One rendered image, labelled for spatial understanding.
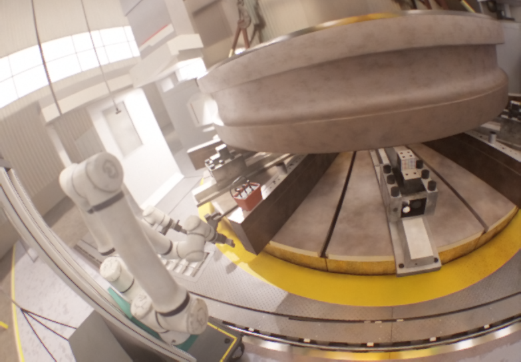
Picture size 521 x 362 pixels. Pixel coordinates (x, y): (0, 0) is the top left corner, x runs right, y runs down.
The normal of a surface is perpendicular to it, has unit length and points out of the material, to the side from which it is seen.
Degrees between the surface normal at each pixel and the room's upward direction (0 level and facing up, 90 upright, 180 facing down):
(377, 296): 0
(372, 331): 0
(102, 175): 87
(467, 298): 0
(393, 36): 90
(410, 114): 90
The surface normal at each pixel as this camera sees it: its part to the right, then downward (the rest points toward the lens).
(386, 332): -0.32, -0.85
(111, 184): 0.93, -0.25
